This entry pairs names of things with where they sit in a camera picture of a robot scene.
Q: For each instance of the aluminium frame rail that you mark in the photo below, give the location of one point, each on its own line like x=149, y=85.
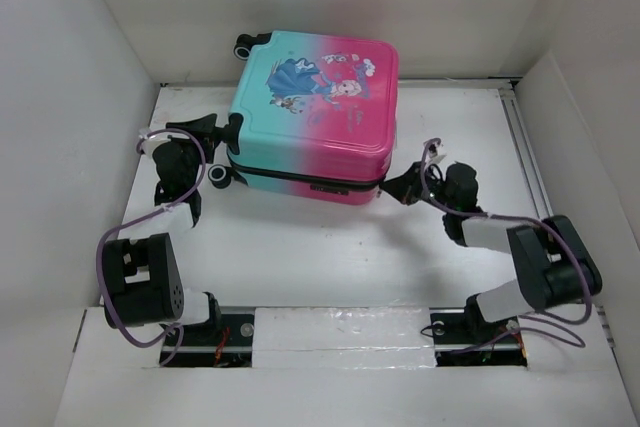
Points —
x=524, y=148

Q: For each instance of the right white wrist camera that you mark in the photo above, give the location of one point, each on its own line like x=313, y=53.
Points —
x=434, y=151

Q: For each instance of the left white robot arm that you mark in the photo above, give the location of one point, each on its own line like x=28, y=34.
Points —
x=136, y=267

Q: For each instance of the white foam cover plate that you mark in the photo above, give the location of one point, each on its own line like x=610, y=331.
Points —
x=376, y=338

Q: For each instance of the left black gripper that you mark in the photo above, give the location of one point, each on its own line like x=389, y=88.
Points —
x=204, y=130

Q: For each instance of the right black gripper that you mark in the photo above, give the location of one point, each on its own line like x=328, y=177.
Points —
x=405, y=192

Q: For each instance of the teal pink suitcase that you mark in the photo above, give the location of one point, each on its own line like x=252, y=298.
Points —
x=312, y=116

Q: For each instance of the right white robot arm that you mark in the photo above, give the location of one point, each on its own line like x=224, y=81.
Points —
x=552, y=265

